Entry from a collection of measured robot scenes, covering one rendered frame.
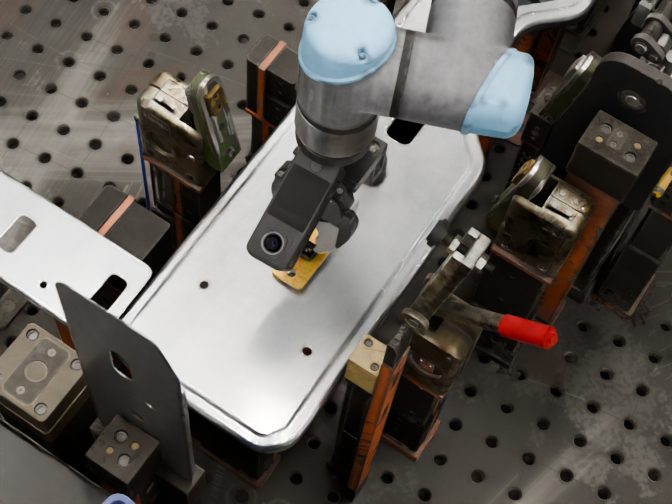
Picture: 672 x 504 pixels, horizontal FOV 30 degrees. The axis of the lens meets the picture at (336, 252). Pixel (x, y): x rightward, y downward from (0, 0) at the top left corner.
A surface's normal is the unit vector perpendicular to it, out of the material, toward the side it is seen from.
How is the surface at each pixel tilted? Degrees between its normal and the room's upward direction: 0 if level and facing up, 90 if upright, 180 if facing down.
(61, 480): 0
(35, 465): 0
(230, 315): 0
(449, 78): 26
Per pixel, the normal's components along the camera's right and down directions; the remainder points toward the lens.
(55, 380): 0.07, -0.44
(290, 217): -0.19, -0.07
